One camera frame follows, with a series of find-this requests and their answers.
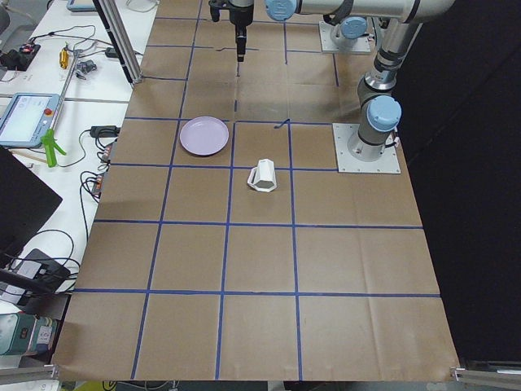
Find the black gripper holding side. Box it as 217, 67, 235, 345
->
208, 0, 254, 62

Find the white angular mug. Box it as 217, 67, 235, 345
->
247, 159, 278, 192

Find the lilac round plate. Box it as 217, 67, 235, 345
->
180, 116, 229, 156

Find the black power adapter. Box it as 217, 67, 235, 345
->
90, 125, 120, 138

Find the long metal rod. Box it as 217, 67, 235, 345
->
49, 50, 81, 130

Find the green plastic clamp tool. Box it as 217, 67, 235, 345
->
41, 128, 67, 168

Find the brown paper table cover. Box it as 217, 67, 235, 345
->
53, 1, 458, 381

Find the robot teach pendant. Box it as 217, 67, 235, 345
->
1, 92, 60, 148

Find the black monitor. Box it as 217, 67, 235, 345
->
1, 148, 63, 267

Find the teal box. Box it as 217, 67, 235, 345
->
1, 312, 58, 356

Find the aluminium frame post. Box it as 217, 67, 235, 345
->
93, 0, 142, 85

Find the yellow handled tool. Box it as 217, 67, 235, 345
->
59, 44, 69, 69

